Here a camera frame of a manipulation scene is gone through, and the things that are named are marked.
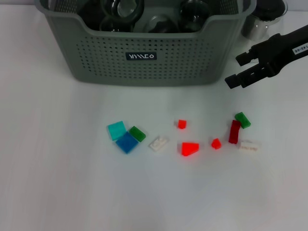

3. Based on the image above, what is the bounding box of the green toy brick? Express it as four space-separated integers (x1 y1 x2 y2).
234 112 252 130
128 126 147 142

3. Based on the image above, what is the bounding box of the blue translucent toy brick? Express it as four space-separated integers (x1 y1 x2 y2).
115 131 139 154

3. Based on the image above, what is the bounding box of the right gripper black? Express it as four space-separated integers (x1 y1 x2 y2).
225 24 308 89

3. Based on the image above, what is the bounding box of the glass carafe with black lid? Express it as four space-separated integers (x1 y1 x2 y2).
231 0 289 63

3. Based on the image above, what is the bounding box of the grey-green perforated storage bin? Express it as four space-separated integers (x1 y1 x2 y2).
36 0 257 88

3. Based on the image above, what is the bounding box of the red wedge toy brick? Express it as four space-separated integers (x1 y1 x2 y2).
177 141 200 157

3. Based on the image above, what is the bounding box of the dark red long toy brick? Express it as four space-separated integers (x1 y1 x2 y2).
228 119 242 145

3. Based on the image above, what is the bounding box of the cyan translucent toy brick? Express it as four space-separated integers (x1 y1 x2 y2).
107 120 127 141

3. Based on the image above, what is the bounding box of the long white toy brick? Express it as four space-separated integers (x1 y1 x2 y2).
238 140 262 153

